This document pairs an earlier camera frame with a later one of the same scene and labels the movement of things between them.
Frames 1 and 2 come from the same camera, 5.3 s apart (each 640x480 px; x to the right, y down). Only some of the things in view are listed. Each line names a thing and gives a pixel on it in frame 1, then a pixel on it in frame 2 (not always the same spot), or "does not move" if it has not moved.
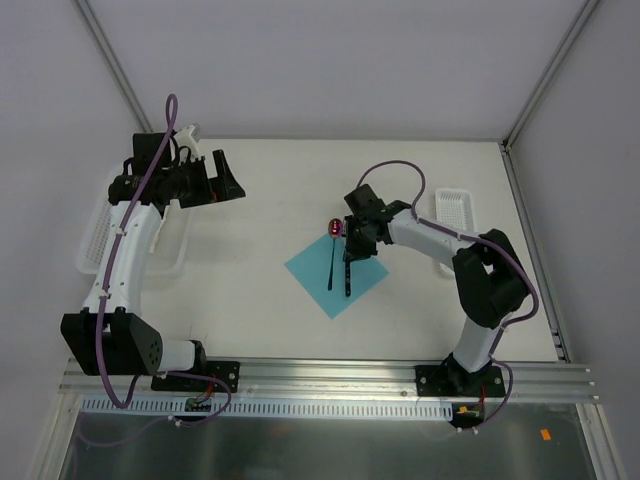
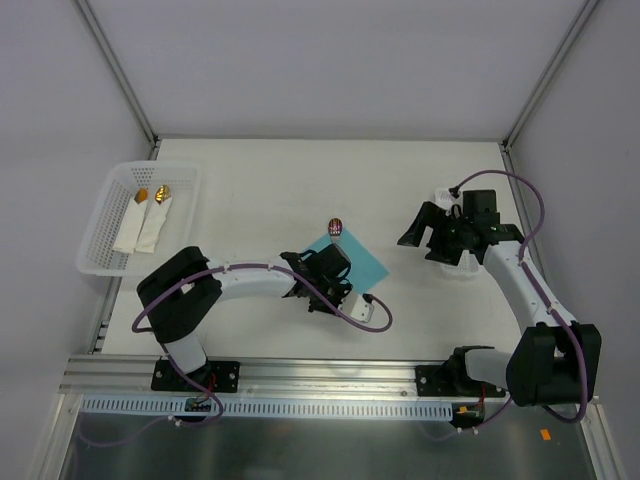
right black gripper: (357, 245) -> (439, 235)
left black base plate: (225, 370) does not move
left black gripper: (204, 177) -> (326, 293)
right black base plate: (455, 381) does not move
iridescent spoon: (335, 228) does not move
